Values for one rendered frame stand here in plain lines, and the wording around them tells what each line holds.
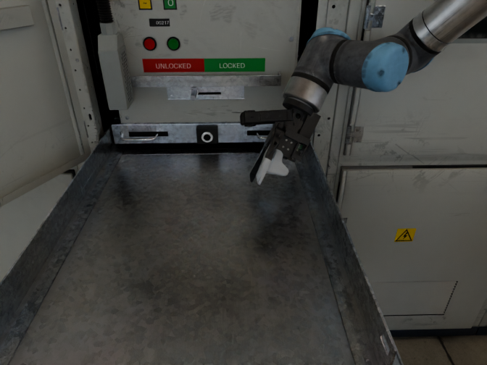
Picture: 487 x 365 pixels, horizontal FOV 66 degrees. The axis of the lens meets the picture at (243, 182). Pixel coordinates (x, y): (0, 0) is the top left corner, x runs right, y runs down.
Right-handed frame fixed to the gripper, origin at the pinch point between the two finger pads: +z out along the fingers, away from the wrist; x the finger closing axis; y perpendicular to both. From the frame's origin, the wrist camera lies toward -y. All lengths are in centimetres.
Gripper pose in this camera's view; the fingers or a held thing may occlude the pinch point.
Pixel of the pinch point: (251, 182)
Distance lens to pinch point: 83.3
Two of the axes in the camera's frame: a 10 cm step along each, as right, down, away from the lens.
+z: -4.4, 9.0, 0.1
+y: 8.9, 4.4, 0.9
